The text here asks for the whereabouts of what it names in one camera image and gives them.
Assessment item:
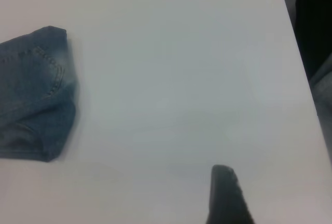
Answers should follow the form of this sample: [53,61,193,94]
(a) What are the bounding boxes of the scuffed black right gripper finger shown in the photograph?
[204,164,256,224]

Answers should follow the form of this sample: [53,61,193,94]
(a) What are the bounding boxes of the blue washed denim pants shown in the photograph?
[0,25,79,163]

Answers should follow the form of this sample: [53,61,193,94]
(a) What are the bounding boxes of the black bulky object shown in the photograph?
[294,0,332,81]

